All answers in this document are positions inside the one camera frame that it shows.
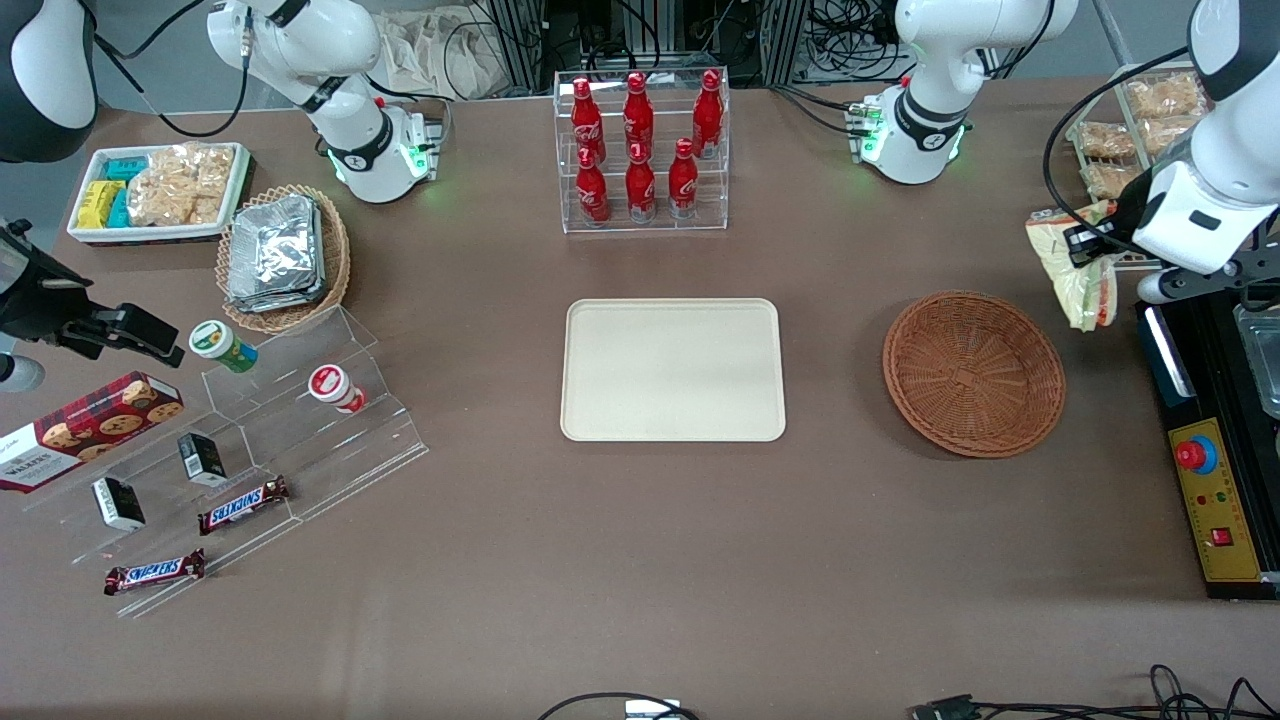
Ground clear acrylic stepped display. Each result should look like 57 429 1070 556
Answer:
20 305 431 621

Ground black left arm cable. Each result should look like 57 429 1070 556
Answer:
1042 45 1197 253

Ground green lidded cup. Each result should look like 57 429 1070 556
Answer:
189 320 259 375

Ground black control box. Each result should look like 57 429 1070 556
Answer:
1134 285 1280 602

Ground clear plastic container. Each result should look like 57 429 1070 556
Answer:
1231 299 1280 421

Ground beige plastic tray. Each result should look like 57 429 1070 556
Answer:
560 297 788 444

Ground red Walkers cookie box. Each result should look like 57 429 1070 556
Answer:
0 371 187 494

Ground black looped cable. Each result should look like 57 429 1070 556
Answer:
537 691 703 720

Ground light wicker basket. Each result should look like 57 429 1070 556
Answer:
215 184 352 335

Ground beige cloth bag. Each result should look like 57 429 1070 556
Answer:
375 8 503 102

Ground brown wicker basket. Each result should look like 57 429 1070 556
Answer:
882 290 1067 460

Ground aluminium frame structure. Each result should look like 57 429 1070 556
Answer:
478 0 813 93

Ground Snickers chocolate bar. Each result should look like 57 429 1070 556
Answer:
196 475 292 537
103 548 207 597

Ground black cable bundle with plug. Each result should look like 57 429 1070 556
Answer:
905 663 1280 720

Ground clear acrylic bottle rack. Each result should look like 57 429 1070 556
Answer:
552 68 732 235

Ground stack of silver foil packs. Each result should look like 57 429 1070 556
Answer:
226 195 328 314

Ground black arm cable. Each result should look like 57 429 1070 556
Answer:
1042 45 1197 253
92 0 251 140

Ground black base cables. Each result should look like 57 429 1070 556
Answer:
768 82 873 138

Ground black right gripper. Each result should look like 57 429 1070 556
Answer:
0 220 187 368

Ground clear bag of crackers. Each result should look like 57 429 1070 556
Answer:
127 142 237 228

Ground small black box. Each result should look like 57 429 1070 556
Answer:
91 476 147 533
177 431 229 489

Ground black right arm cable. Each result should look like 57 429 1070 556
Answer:
92 0 251 140

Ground triangle sandwich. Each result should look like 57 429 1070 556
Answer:
1025 199 1122 333

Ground clear bag of pastry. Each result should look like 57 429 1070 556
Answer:
1075 121 1141 160
1143 117 1203 158
1124 75 1208 121
1084 162 1143 201

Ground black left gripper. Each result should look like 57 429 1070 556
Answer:
1063 165 1163 269

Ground yellow snack pack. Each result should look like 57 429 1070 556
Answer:
76 180 127 230

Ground red Coca-Cola bottle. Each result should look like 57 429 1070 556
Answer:
570 78 606 163
575 147 612 227
692 69 725 160
625 143 659 224
667 138 701 221
622 72 656 159

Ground white rectangular snack tray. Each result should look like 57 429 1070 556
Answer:
66 142 253 247

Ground red lidded cup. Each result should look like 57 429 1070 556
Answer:
307 364 368 415

